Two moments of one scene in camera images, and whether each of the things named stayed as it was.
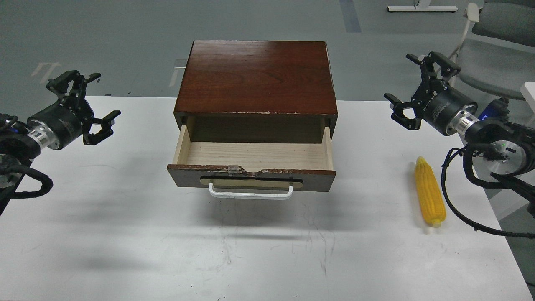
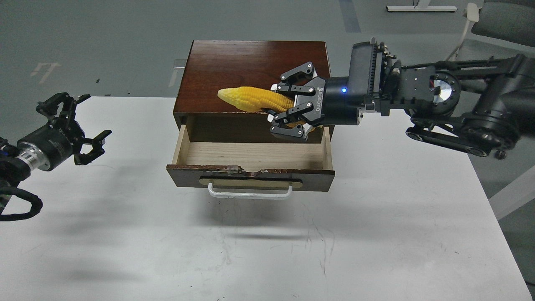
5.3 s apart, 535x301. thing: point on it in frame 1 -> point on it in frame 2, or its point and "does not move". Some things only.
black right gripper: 442,106 -> 337,100
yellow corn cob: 430,198 -> 254,99
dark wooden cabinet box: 257,91 does not move
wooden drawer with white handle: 252,170 does not move
